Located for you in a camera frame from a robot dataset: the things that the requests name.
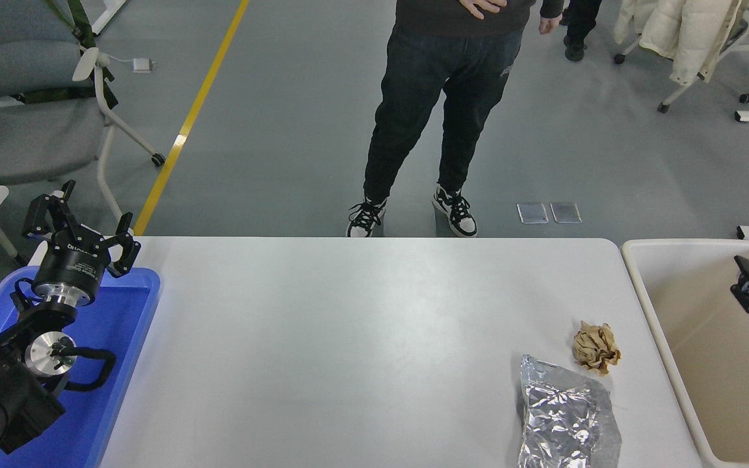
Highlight white desk leg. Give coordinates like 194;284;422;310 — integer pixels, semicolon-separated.
90;0;128;35

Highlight tan paper ball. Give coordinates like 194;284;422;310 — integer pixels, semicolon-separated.
573;320;622;376

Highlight olive green strap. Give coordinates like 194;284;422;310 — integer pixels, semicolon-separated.
20;0;118;110

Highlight large pale plastic bin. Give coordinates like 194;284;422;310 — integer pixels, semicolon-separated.
620;239;749;468

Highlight silver foil tray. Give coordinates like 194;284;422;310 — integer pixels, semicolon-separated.
519;354;622;468

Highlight person's right hand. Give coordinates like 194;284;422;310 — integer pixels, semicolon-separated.
460;0;509;20

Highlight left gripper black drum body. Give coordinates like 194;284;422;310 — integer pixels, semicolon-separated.
32;234;112;298

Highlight person in dark shoes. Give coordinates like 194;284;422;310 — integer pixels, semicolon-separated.
563;0;603;62

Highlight cream padded coat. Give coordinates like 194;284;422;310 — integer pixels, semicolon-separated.
612;0;749;85

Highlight blue plastic tray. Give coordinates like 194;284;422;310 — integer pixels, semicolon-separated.
0;265;162;468

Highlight white power adapter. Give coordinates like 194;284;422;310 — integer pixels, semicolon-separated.
105;55;155;73

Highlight grey office chair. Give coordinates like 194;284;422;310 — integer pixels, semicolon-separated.
0;0;167;225

